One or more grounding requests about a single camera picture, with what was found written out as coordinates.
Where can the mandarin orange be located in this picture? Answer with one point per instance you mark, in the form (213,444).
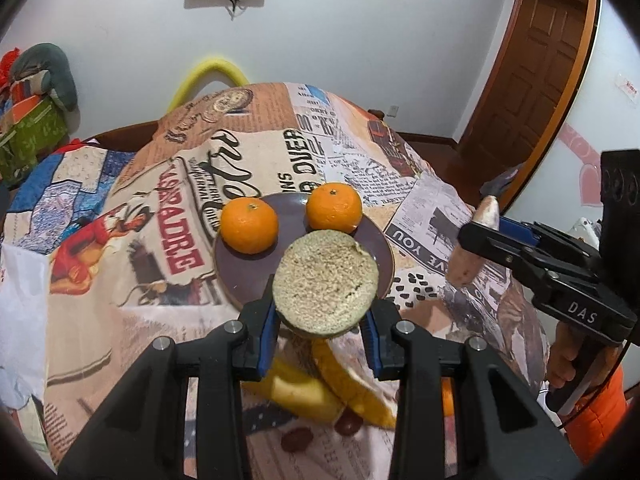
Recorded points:
(447,400)
(249,225)
(334,208)

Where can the white plastic bag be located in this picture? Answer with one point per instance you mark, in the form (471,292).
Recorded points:
(22,320)

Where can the person's right forearm orange sleeve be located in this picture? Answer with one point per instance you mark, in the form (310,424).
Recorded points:
(600,410)

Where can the brown wooden door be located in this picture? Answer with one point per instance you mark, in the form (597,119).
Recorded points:
(530,70)

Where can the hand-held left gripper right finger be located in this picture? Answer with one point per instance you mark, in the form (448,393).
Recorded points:
(370,347)

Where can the pink heart wall sticker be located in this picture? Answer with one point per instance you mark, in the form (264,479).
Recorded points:
(582,160)

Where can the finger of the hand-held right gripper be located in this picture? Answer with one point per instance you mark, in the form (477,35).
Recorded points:
(520,231)
(487,242)

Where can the brown wooden chair back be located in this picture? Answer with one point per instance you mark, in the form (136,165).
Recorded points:
(117,137)

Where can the pink sweet potato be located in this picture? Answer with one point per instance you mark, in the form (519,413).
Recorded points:
(470,255)

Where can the person's right hand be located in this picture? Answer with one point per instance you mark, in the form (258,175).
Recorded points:
(562,360)

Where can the yellow foam tube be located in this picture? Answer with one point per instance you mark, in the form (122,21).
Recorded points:
(205,82)

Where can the grey plush toy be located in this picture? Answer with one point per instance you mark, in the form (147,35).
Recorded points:
(47,75)

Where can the newspaper print tablecloth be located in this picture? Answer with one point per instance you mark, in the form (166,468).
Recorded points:
(165,240)

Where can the round sesame cake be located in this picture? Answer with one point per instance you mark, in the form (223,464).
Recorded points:
(325,282)

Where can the red date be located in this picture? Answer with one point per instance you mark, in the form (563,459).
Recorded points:
(347,423)
(296,438)

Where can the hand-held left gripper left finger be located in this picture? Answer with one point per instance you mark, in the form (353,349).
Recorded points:
(267,342)

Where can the red wall label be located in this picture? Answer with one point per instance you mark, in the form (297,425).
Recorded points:
(628,85)

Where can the white wall socket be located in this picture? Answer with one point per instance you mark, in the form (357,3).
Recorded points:
(393,110)

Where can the yellow banana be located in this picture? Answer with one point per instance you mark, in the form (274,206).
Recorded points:
(295,390)
(350,385)

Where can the dark purple plate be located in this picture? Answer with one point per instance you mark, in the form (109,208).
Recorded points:
(250,280)

